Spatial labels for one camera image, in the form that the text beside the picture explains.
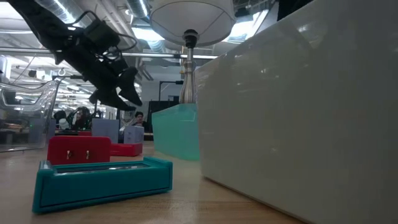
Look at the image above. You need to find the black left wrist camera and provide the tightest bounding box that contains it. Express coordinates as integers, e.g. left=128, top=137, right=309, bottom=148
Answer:
left=83, top=19, right=121, bottom=47

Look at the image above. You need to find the person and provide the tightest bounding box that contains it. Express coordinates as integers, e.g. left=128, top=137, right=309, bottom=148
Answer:
left=132, top=111, right=150, bottom=131
left=73, top=106, right=91, bottom=130

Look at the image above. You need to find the red square block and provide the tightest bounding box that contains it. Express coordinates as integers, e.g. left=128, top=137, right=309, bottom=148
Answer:
left=46, top=135, right=112, bottom=166

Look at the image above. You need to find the white sand timer black cap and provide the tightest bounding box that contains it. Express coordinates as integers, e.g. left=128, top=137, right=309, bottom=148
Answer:
left=119, top=109, right=137, bottom=128

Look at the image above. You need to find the teal card packet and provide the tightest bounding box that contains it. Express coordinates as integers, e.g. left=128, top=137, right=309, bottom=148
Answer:
left=32, top=156, right=174, bottom=214

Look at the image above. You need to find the white shade chrome table lamp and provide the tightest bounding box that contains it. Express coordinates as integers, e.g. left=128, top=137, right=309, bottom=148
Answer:
left=150, top=0, right=237, bottom=105

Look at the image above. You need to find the clear plastic bin right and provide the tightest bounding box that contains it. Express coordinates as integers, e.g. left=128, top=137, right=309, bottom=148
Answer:
left=194, top=0, right=398, bottom=224

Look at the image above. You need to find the blue-grey wall charger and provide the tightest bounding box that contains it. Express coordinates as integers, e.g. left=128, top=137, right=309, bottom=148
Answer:
left=29, top=117, right=57, bottom=144
left=123, top=125, right=146, bottom=144

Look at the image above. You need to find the teal translucent plastic tray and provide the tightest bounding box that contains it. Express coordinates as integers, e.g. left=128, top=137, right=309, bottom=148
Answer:
left=151, top=103, right=200, bottom=162

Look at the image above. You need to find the grey horizontal overhead bar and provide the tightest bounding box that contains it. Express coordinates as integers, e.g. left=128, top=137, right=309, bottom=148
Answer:
left=0, top=46, right=218, bottom=60

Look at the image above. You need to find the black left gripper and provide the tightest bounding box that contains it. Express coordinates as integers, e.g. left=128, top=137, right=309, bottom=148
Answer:
left=55, top=40, right=143, bottom=112

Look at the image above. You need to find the clear plastic bin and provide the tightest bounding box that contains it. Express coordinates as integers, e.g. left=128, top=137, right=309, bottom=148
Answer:
left=194, top=0, right=398, bottom=224
left=0, top=79, right=60, bottom=153

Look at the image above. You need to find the lavender block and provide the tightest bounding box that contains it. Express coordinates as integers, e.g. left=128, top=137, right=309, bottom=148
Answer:
left=91, top=118, right=121, bottom=144

